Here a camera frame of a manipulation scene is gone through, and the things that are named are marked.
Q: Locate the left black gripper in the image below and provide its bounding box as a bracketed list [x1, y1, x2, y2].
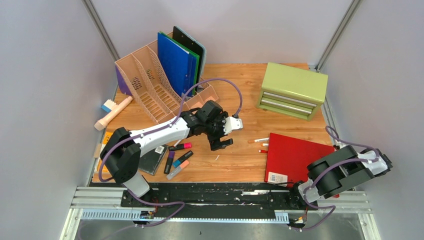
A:
[203, 112, 234, 151]

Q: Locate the black notebook with sticker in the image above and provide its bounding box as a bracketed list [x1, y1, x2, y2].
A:
[138, 144, 169, 176]

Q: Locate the red binder folder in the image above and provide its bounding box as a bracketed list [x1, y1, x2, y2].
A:
[264, 133, 335, 188]

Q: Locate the blue binder folder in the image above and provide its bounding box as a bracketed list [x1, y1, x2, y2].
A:
[156, 32, 198, 98]

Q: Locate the green metal drawer cabinet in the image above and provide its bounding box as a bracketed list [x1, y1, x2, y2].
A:
[256, 62, 328, 121]

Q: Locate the beige plastic file organizer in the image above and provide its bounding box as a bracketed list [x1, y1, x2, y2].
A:
[114, 31, 220, 125]

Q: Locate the green translucent plastic folder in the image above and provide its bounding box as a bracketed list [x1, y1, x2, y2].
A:
[158, 31, 201, 94]

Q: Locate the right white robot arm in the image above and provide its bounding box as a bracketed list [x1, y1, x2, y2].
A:
[285, 145, 393, 209]

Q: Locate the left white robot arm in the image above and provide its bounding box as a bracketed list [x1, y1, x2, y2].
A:
[100, 100, 243, 207]

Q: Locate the pink highlighter marker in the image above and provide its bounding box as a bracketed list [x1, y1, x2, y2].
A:
[169, 142, 192, 152]

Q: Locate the orange highlighter marker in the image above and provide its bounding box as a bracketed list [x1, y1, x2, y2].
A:
[166, 160, 190, 180]

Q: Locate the blue highlighter marker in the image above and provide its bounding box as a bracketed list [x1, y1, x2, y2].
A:
[172, 150, 194, 168]

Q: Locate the purple highlighter marker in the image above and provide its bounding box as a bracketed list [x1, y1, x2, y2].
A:
[163, 151, 175, 175]

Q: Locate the white orange marker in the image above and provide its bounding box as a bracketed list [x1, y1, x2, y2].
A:
[247, 137, 270, 144]

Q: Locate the black clipboard blue back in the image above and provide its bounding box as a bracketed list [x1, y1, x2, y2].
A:
[172, 26, 207, 83]

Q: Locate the orange yellow booklet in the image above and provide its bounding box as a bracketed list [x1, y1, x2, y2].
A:
[94, 131, 113, 173]

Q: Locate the blue white eraser block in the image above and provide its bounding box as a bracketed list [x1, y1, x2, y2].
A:
[100, 99, 118, 113]

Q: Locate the beige rolled tube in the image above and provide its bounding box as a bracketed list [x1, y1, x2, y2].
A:
[94, 96, 133, 131]

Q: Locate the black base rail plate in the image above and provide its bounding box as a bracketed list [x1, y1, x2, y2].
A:
[87, 180, 321, 221]

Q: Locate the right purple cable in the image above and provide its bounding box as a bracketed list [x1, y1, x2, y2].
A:
[288, 125, 382, 232]

